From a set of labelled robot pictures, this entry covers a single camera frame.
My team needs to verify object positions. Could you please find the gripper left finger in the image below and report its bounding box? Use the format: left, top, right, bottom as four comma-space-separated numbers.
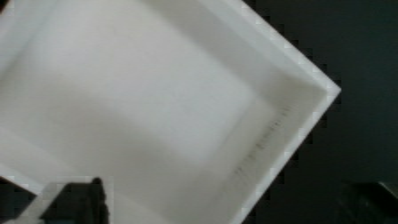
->
8, 175, 109, 224

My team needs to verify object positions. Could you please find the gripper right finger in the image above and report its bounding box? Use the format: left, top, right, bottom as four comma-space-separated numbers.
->
335, 182, 398, 224

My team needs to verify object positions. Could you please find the white drawer box front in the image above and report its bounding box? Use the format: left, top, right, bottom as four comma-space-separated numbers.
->
0, 0, 339, 224

